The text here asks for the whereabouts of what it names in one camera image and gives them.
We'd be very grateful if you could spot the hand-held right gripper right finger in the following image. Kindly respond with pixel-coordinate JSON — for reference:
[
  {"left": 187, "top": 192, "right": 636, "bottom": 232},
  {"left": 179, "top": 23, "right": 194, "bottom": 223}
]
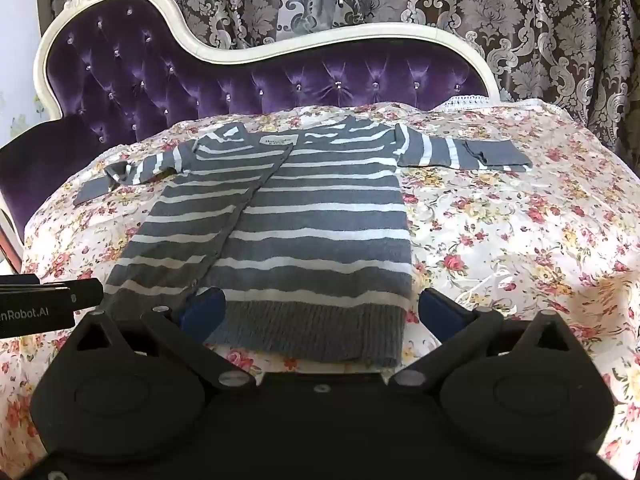
[{"left": 390, "top": 288, "right": 583, "bottom": 397}]

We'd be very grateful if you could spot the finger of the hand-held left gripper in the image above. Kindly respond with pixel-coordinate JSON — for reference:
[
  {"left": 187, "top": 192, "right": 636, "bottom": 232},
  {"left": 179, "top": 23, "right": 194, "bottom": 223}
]
[{"left": 42, "top": 278, "right": 104, "bottom": 307}]

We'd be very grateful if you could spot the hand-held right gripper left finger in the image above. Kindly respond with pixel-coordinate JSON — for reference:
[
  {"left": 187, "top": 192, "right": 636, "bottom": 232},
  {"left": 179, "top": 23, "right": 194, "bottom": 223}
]
[{"left": 62, "top": 287, "right": 258, "bottom": 397}]

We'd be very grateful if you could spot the grey white striped sweater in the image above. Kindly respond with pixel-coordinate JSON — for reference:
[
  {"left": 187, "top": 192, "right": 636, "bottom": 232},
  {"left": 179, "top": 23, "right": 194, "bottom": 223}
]
[{"left": 72, "top": 115, "right": 533, "bottom": 368}]

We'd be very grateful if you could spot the floral bedspread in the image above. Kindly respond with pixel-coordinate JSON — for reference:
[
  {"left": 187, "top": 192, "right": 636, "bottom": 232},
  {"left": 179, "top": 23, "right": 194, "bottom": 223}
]
[{"left": 0, "top": 100, "right": 640, "bottom": 461}]

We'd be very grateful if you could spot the white lace cloth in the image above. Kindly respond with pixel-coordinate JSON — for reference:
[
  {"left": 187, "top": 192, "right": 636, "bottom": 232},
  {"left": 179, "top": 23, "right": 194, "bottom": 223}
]
[{"left": 432, "top": 94, "right": 546, "bottom": 113}]

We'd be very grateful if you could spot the brown silver damask curtain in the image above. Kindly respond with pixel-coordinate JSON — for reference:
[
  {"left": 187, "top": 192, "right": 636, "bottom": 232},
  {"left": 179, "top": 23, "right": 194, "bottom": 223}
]
[{"left": 47, "top": 0, "right": 640, "bottom": 156}]

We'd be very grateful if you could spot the sheer grey patterned curtain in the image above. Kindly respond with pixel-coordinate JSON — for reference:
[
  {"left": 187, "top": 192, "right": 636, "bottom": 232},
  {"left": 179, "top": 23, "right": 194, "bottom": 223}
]
[{"left": 277, "top": 0, "right": 363, "bottom": 41}]

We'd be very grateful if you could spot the purple tufted sofa white frame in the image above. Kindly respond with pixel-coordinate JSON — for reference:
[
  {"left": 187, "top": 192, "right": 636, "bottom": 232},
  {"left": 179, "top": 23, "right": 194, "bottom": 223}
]
[{"left": 0, "top": 0, "right": 501, "bottom": 266}]

